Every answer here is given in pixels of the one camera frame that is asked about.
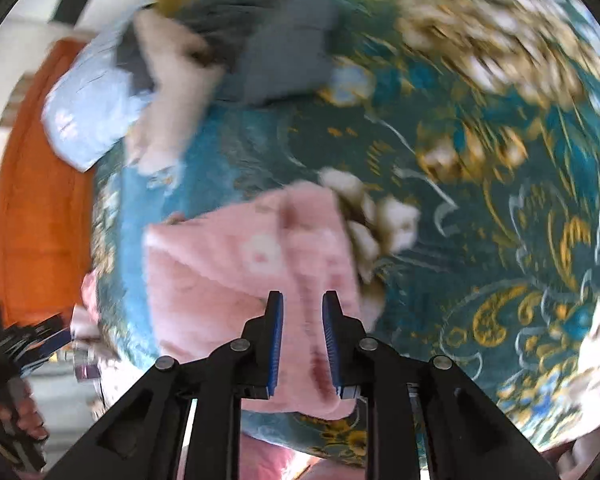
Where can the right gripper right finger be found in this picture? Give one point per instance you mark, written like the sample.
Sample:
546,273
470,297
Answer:
342,336

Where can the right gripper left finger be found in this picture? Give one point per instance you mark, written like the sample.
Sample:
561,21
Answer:
258,369

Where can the pink floral fleece garment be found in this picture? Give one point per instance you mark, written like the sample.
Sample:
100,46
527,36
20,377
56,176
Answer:
207,276

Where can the person's hand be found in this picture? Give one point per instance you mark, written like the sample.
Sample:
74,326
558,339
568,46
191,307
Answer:
28,419

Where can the teal floral bed blanket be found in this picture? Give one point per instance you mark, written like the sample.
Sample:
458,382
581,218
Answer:
477,124

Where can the beige fleece garment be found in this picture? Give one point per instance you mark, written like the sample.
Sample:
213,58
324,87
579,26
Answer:
185,77

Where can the light blue daisy duvet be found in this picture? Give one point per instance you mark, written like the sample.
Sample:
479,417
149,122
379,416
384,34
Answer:
92,106

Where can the grey garment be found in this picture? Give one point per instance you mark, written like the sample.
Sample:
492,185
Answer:
270,49

